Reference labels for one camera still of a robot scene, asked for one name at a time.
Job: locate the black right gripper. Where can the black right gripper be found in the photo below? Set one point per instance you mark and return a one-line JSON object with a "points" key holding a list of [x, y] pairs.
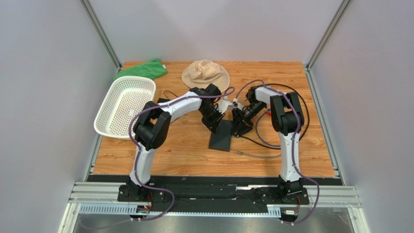
{"points": [[241, 120]]}

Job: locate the green cloth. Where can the green cloth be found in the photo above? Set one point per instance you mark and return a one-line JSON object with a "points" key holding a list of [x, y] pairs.
{"points": [[152, 69]]}

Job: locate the white perforated plastic basket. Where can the white perforated plastic basket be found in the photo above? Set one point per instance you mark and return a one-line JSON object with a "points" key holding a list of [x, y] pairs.
{"points": [[125, 98]]}

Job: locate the beige bucket hat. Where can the beige bucket hat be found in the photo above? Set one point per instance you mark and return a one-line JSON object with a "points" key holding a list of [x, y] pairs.
{"points": [[202, 73]]}

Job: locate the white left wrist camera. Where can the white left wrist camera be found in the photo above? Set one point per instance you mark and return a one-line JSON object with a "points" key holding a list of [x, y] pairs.
{"points": [[224, 105]]}

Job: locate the aluminium front rail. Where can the aluminium front rail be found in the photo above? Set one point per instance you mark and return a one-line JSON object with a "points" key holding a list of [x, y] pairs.
{"points": [[99, 198]]}

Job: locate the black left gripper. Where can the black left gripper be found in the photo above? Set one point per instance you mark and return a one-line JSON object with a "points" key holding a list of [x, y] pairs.
{"points": [[215, 123]]}

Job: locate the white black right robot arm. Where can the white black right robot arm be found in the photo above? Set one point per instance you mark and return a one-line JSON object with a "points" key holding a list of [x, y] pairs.
{"points": [[287, 121]]}

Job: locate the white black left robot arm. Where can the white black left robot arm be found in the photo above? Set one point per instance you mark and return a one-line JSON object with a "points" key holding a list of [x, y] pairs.
{"points": [[148, 131]]}

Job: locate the black Mercury network switch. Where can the black Mercury network switch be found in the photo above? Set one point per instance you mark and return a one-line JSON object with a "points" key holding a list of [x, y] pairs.
{"points": [[221, 140]]}

